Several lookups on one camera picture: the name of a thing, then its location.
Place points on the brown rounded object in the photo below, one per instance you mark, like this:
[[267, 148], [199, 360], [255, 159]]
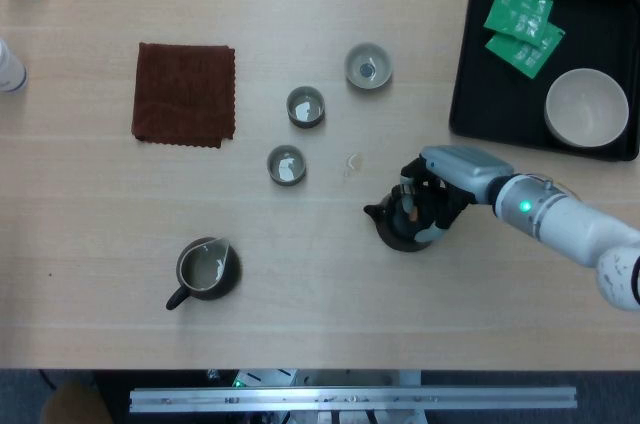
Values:
[[75, 404]]

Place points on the aluminium rail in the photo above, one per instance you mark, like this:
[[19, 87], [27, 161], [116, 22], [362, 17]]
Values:
[[350, 396]]

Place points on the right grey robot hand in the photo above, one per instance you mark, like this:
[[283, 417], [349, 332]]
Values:
[[465, 169]]

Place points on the small grey cup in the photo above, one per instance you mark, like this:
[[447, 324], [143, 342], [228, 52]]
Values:
[[286, 165], [367, 85], [306, 106]]

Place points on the brown folded cloth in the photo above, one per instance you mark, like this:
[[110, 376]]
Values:
[[180, 94]]

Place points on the white bottle with blue band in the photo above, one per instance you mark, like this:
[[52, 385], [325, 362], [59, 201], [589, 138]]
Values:
[[10, 71]]

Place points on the green tea packet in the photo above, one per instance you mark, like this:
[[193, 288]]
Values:
[[515, 51], [510, 9]]

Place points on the black square tray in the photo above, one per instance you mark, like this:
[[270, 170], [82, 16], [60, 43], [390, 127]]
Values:
[[480, 94]]

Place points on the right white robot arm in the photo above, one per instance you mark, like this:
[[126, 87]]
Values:
[[565, 229]]

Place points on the beige bowl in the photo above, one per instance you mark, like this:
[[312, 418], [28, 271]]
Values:
[[585, 109]]

